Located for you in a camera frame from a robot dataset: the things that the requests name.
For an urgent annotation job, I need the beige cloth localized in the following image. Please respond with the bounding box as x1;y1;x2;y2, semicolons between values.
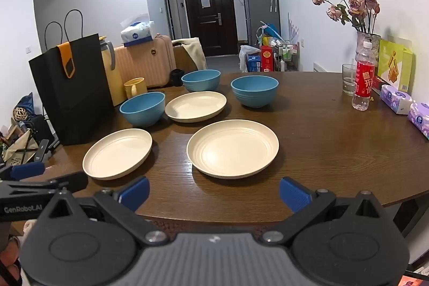
172;37;209;71

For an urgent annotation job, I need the brown box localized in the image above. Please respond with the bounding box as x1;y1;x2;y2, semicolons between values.
172;45;199;76

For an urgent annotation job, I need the storage cart with bottles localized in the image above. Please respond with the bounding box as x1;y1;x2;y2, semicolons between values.
274;39;300;72

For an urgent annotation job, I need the blue box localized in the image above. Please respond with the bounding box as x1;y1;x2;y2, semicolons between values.
246;53;262;72

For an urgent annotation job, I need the person's left hand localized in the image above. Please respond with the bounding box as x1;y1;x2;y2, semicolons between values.
0;236;23;286

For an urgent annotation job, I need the dark brown door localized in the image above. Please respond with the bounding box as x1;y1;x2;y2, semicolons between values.
182;0;239;57

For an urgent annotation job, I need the purple tissue pack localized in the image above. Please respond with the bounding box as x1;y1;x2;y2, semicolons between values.
407;102;429;141
380;84;415;115

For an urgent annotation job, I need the yellow mug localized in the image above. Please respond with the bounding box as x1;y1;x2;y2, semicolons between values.
124;77;148;100

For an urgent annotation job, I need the plastic bottle red label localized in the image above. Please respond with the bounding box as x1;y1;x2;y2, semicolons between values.
351;41;376;112

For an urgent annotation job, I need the pink suitcase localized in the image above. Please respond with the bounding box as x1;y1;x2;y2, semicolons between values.
112;34;177;89

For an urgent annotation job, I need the beige tote bag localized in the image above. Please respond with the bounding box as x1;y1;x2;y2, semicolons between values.
3;130;39;166

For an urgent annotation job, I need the blue bag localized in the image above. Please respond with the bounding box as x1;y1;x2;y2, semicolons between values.
256;24;286;46

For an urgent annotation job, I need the yellow pitcher grey handle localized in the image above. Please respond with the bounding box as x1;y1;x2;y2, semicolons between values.
98;35;127;107

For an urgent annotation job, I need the yellow green carton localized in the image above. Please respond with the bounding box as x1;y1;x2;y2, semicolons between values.
377;39;415;93

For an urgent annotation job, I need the clear drinking glass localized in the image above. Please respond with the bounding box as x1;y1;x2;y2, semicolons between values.
342;64;358;96

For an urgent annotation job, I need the grey interior door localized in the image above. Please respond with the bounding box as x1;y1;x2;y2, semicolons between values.
161;0;177;40

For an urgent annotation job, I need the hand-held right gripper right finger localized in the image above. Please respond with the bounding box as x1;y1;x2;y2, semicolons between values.
262;176;393;247

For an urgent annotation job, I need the white blue tissue pack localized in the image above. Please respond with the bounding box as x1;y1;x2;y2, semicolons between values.
120;21;156;48

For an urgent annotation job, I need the blue bowl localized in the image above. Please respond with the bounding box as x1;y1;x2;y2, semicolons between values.
231;76;279;109
120;92;166;128
181;69;222;93

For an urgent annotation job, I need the black cup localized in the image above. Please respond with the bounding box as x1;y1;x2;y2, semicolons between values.
171;69;186;87

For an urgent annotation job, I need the red box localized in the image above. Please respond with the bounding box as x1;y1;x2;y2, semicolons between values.
260;45;275;72

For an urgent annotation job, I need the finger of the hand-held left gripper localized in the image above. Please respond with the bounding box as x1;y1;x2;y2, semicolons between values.
0;162;46;182
0;171;90;198

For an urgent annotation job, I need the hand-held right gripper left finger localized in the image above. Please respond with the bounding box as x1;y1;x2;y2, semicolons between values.
37;176;169;247

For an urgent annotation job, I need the grey refrigerator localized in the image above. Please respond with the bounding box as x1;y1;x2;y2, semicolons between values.
240;0;282;47

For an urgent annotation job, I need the white plastic bag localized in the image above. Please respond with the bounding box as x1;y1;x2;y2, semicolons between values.
238;44;261;72

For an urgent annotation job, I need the mottled glass vase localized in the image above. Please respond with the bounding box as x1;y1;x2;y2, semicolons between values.
356;31;382;73

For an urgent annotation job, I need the cream plate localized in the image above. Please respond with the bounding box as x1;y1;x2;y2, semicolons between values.
82;128;153;180
187;119;280;180
165;91;227;123

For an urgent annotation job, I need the black paper bag orange tag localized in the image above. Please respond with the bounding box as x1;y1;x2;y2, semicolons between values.
28;9;116;146

